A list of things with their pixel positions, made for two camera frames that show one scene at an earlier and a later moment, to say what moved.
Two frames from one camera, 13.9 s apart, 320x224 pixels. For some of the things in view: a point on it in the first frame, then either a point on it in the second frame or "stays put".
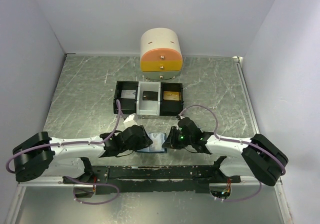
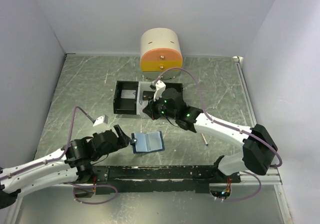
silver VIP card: [158, 140] to [140, 105]
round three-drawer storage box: [161, 53] stays put
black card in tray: [150, 95] stays put
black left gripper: [145, 141] to [123, 140]
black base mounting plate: [165, 179] stays put
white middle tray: [148, 98] stays put
